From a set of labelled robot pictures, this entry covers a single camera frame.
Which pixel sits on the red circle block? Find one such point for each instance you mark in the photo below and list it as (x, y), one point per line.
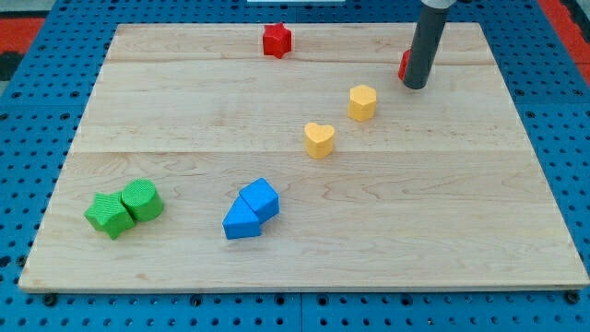
(403, 64)

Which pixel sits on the red star block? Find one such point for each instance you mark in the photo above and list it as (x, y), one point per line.
(277, 40)

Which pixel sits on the green circle block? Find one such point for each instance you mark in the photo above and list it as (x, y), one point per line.
(142, 201)

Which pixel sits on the green star block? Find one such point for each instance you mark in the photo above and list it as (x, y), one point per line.
(107, 213)

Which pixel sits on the yellow heart block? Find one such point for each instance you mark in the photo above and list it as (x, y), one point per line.
(319, 139)

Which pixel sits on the blue cube block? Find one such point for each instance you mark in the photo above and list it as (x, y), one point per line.
(262, 199)

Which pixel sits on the blue triangle block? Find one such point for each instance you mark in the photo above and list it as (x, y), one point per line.
(240, 221)

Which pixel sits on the wooden board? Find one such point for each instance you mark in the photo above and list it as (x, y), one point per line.
(440, 191)

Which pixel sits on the yellow hexagon block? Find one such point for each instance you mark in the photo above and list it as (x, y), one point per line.
(362, 103)

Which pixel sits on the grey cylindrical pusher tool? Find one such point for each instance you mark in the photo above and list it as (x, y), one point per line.
(432, 19)

